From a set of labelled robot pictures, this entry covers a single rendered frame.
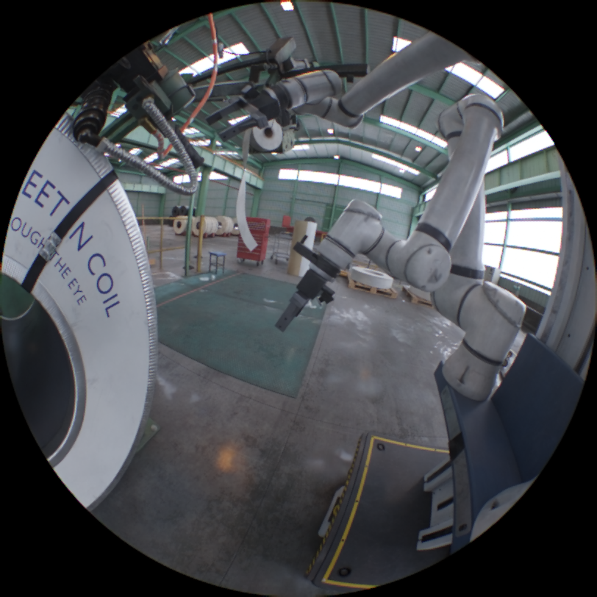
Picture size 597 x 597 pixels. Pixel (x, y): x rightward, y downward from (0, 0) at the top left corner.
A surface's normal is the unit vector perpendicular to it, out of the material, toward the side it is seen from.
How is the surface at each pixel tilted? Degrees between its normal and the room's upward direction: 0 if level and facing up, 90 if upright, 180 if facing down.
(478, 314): 89
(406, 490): 0
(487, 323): 90
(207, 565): 0
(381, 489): 0
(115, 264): 90
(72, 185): 90
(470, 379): 68
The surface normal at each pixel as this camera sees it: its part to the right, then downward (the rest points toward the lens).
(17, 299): 0.96, 0.23
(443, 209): -0.61, -0.11
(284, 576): 0.16, -0.93
